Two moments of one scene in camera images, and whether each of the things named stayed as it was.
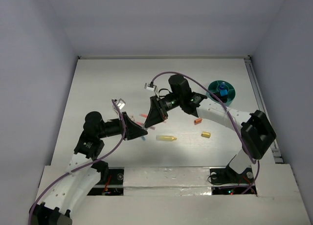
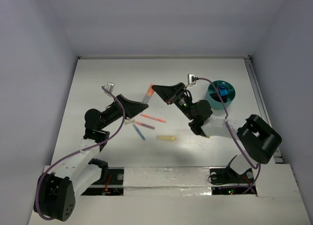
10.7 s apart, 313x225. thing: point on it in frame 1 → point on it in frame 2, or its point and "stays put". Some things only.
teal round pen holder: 224,90 stays put
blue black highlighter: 223,92 stays put
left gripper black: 125,126 → 122,106
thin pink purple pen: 151,127 stays put
